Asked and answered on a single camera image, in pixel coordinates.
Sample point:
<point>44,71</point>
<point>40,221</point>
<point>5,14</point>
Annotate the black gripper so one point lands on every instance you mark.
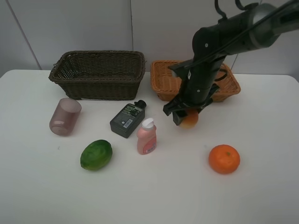
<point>196,90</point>

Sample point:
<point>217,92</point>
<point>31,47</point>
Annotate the pink bottle white cap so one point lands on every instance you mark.
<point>147,137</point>

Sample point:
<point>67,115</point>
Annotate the orange mandarin fruit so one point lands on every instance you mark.
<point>224,159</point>

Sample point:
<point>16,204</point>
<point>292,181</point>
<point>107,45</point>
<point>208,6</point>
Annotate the green lime fruit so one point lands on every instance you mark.
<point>96,155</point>

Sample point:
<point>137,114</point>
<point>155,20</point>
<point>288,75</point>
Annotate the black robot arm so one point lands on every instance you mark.
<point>257,27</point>

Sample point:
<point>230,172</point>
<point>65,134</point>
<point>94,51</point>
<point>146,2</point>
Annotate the orange wicker basket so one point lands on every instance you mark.
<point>166,86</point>

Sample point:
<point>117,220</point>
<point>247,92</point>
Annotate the dark grey flat bottle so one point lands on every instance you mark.
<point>128,118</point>

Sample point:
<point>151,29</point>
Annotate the dark brown wicker basket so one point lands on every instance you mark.
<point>99,74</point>

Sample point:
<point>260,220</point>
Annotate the purple translucent plastic cup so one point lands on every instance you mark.
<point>65,116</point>

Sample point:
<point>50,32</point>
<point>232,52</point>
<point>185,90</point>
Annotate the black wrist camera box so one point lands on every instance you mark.
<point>181,69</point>

